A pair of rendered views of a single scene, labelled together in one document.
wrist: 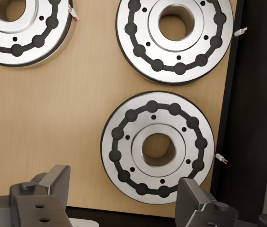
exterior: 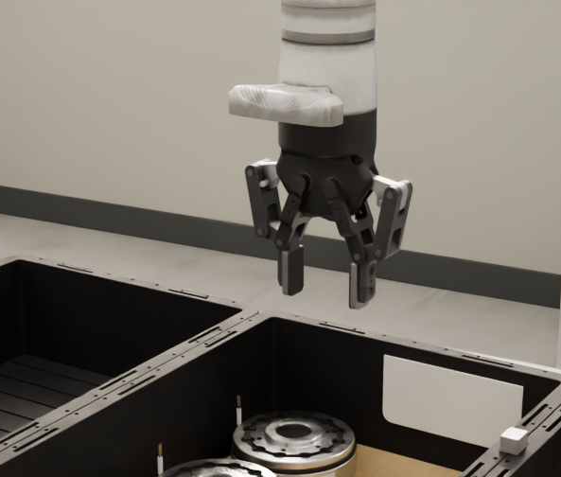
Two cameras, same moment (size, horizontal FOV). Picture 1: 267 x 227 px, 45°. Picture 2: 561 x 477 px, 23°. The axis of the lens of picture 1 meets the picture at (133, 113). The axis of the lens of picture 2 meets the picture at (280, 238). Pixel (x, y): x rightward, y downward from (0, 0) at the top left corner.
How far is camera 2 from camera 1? 1.00 m
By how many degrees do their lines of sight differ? 68
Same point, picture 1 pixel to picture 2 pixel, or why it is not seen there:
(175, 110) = (257, 452)
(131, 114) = (304, 459)
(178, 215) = (300, 277)
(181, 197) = (294, 281)
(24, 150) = not seen: outside the picture
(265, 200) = (233, 336)
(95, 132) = not seen: outside the picture
